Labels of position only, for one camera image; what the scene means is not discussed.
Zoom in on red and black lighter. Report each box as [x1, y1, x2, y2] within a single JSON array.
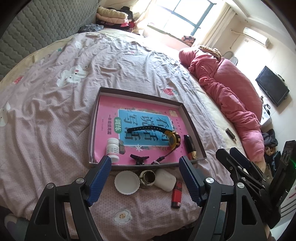
[[171, 180, 182, 209]]

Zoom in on white earbuds case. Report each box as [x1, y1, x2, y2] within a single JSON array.
[[154, 169, 177, 192]]

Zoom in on white plastic jar lid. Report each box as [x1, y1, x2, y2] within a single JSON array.
[[114, 171, 140, 195]]

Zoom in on white pill bottle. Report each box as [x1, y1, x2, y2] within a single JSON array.
[[106, 138, 119, 164]]

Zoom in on black and gold lipstick case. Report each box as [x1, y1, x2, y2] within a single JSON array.
[[184, 135, 198, 161]]

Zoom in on shiny metal ring jar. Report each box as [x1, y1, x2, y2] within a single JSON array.
[[139, 170, 156, 188]]

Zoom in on black hair claw clip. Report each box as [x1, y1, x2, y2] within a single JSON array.
[[130, 154, 149, 165]]

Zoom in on black and yellow wristwatch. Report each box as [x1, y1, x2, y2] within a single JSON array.
[[126, 126, 181, 165]]

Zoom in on grey cardboard box tray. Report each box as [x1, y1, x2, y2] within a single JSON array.
[[88, 87, 206, 170]]

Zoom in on pink quilted duvet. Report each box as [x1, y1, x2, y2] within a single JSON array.
[[179, 47, 264, 163]]

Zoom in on pink and blue workbook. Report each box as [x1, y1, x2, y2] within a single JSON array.
[[93, 95, 188, 166]]

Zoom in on black flat screen monitor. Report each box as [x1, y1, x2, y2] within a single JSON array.
[[255, 66, 290, 107]]

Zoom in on pink patterned bed sheet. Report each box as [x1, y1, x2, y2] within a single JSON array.
[[0, 29, 241, 241]]

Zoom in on folded clothes pile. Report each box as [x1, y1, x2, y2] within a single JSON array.
[[78, 6, 135, 33]]

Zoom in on grey quilted headboard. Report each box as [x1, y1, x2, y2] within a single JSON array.
[[1, 0, 100, 78]]

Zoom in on white wall air conditioner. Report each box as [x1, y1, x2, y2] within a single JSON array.
[[243, 27, 270, 48]]

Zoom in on window with blue frame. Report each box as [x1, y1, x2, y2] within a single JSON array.
[[147, 0, 217, 38]]

